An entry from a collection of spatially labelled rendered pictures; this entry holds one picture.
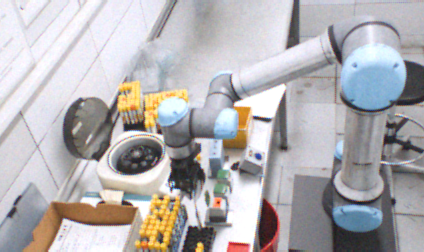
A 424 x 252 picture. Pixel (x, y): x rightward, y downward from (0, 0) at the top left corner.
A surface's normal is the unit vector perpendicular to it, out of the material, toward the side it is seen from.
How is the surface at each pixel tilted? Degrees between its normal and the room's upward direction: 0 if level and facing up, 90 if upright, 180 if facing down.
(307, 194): 4
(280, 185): 0
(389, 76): 82
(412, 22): 90
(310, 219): 4
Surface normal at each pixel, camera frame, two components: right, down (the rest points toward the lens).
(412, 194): -0.11, -0.75
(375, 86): -0.19, 0.55
